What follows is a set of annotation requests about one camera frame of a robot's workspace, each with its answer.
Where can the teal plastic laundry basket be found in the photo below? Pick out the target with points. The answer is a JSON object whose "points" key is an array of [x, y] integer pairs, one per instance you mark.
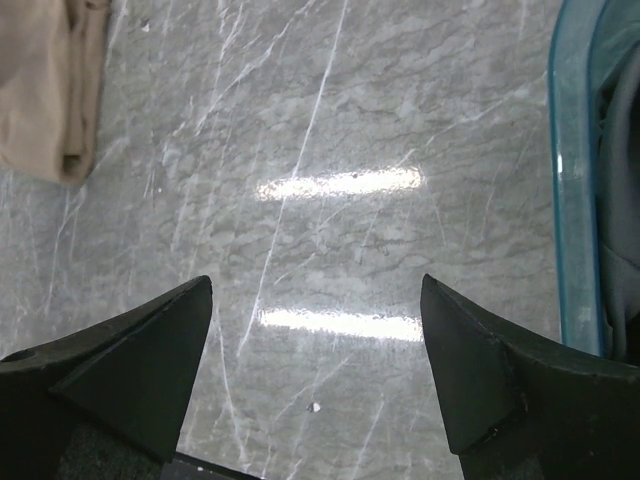
{"points": [[591, 42]]}

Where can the tan t shirt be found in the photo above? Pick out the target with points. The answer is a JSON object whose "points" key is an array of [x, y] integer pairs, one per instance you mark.
{"points": [[52, 63]]}

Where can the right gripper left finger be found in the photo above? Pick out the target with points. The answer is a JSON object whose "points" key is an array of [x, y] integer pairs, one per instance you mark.
{"points": [[109, 401]]}

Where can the grey t shirt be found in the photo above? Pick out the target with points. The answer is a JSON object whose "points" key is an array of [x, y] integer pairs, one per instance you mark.
{"points": [[620, 200]]}

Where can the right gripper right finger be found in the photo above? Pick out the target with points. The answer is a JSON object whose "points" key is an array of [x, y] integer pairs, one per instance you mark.
{"points": [[517, 405]]}

